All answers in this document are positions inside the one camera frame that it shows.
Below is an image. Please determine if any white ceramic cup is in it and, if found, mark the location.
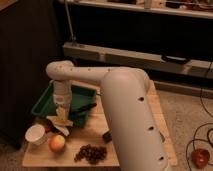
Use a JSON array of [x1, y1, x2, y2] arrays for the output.
[[25, 124, 46, 145]]

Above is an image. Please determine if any green plastic tray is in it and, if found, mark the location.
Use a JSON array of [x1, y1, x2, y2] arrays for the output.
[[31, 83, 96, 128]]

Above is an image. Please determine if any black handle on ledge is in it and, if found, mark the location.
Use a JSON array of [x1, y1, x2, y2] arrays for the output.
[[161, 55, 191, 65]]

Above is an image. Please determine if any yellow banana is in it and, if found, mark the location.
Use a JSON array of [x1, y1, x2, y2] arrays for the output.
[[47, 116, 73, 136]]

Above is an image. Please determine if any wooden shelf with items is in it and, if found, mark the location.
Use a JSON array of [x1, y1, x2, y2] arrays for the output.
[[58, 0, 213, 19]]

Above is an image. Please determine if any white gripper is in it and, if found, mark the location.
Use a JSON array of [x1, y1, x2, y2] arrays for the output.
[[53, 81, 72, 120]]

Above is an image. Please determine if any black brush in tray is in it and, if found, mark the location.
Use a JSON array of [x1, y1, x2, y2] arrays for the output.
[[69, 103, 97, 117]]

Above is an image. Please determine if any black rectangular block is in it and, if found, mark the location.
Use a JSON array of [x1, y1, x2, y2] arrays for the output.
[[102, 131, 112, 143]]

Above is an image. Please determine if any orange red bowl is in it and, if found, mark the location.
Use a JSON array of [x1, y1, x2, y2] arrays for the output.
[[191, 148, 210, 169]]

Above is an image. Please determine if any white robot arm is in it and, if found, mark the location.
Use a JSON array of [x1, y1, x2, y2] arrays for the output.
[[46, 61, 172, 171]]

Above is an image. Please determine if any red yellow apple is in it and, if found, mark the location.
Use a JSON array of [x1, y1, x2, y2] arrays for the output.
[[49, 135, 65, 153]]

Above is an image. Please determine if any bunch of dark grapes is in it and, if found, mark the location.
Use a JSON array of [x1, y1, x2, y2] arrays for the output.
[[74, 144, 107, 164]]

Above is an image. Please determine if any metal pole stand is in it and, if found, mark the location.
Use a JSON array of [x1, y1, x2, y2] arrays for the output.
[[64, 0, 77, 45]]

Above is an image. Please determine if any black cable on floor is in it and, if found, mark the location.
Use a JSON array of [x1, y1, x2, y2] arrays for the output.
[[184, 61, 213, 171]]

